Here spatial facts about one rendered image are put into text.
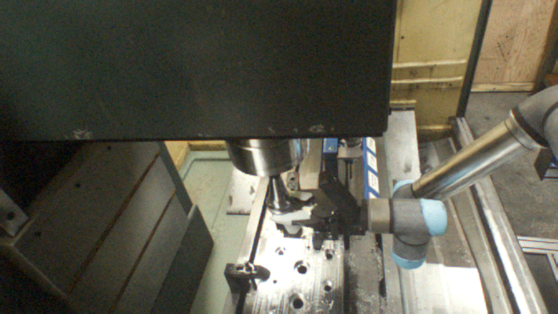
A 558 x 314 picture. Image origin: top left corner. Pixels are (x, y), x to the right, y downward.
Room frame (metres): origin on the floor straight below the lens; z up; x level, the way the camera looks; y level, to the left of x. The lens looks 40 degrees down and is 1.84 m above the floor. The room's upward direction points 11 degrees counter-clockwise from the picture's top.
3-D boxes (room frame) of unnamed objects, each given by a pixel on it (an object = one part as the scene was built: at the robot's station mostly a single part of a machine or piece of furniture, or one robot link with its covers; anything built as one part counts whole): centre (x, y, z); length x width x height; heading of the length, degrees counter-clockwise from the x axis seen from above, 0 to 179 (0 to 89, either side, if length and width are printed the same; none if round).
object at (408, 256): (0.46, -0.27, 1.14); 0.11 x 0.08 x 0.11; 158
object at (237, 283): (0.56, 0.14, 0.97); 0.13 x 0.03 x 0.15; 73
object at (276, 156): (0.53, 0.01, 1.49); 0.16 x 0.16 x 0.12
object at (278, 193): (0.53, 0.01, 1.33); 0.04 x 0.04 x 0.07
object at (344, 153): (0.72, -0.21, 1.21); 0.07 x 0.05 x 0.01; 73
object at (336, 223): (0.49, -0.12, 1.24); 0.12 x 0.08 x 0.09; 73
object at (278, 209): (0.53, 0.01, 1.28); 0.06 x 0.06 x 0.03
